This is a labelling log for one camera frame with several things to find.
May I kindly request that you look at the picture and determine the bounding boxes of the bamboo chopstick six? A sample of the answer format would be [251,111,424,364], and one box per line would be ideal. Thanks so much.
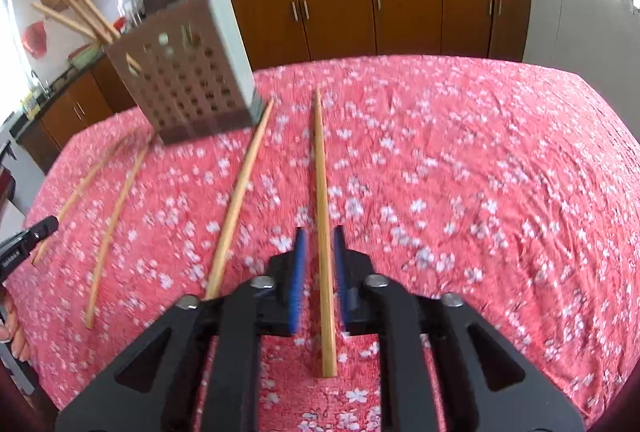
[314,90,337,378]

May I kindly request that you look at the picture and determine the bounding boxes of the bamboo chopstick three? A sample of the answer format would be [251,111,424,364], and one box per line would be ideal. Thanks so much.
[30,135,128,267]

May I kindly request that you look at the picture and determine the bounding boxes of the bamboo chopstick four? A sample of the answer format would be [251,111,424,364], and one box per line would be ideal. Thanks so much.
[83,136,155,330]

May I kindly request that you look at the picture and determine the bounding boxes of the bamboo chopstick five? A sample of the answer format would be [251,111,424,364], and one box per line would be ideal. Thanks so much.
[204,99,274,300]

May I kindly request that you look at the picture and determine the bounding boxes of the bamboo chopstick eight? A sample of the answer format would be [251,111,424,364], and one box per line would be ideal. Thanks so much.
[32,2,100,42]

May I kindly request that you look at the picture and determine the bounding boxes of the bamboo chopstick seven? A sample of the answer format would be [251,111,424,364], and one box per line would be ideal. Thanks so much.
[48,0,144,73]

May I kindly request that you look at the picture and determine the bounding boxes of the person left hand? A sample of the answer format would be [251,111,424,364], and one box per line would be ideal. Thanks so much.
[1,287,30,362]

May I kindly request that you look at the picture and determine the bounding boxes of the yellow detergent bottle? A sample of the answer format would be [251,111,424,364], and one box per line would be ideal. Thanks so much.
[22,93,41,120]

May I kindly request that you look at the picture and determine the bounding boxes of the red floral tablecloth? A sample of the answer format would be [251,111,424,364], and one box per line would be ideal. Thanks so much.
[5,54,640,432]

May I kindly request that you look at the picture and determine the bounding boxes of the green basin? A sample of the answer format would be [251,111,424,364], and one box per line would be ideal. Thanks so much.
[67,44,103,70]

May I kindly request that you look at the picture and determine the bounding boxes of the green perforated utensil holder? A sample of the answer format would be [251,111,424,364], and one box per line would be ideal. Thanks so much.
[106,0,266,145]

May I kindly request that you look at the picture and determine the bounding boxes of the lower wooden cabinets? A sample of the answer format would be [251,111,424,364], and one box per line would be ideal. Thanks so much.
[14,0,534,176]

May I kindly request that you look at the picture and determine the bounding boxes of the red plastic bag on wall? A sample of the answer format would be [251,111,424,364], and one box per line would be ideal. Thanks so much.
[22,21,48,60]

